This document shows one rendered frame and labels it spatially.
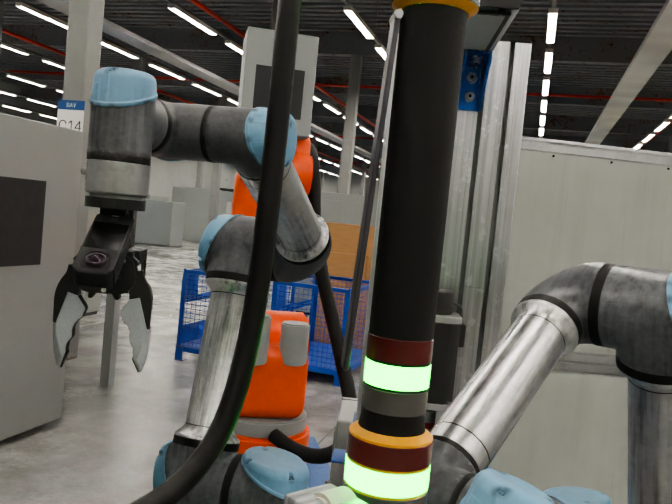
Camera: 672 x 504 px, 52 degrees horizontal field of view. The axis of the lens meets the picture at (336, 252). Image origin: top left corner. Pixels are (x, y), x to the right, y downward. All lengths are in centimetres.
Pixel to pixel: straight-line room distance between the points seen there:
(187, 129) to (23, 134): 385
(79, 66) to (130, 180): 643
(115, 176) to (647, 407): 75
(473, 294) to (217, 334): 47
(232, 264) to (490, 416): 59
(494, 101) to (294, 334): 314
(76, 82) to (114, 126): 641
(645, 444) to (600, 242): 141
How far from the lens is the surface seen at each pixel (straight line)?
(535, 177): 231
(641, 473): 110
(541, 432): 244
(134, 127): 85
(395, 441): 35
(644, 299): 96
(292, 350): 429
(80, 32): 733
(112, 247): 81
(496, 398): 84
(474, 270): 128
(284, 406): 440
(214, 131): 90
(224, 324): 123
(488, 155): 128
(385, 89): 35
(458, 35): 35
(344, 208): 1112
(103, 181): 85
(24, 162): 475
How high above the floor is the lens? 168
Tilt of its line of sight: 3 degrees down
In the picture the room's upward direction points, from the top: 6 degrees clockwise
